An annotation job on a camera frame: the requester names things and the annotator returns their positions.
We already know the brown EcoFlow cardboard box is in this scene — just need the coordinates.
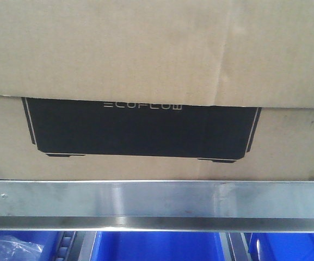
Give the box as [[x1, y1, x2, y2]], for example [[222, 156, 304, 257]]
[[0, 1, 314, 181]]

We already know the middle blue storage bin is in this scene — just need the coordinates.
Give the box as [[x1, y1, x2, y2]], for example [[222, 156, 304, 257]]
[[90, 232, 225, 260]]

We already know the blue storage bin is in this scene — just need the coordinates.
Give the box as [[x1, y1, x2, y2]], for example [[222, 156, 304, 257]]
[[0, 231, 60, 260], [245, 233, 314, 260], [90, 232, 225, 260]]

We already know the left blue storage bin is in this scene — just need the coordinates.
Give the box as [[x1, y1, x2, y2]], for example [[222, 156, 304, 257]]
[[0, 231, 60, 260]]

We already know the right blue storage bin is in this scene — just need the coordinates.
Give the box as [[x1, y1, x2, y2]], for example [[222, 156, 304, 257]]
[[245, 233, 314, 260]]

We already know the clear plastic bag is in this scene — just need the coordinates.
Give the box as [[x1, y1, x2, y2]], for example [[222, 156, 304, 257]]
[[0, 235, 44, 260]]

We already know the right grey divider post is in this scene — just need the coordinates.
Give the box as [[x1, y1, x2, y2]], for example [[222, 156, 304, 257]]
[[219, 232, 252, 261]]

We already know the grey shelf divider post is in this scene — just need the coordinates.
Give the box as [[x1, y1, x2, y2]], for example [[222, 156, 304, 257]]
[[54, 231, 97, 261]]

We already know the steel shelf front rail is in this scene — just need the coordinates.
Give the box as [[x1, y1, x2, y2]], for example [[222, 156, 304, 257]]
[[0, 180, 314, 233]]

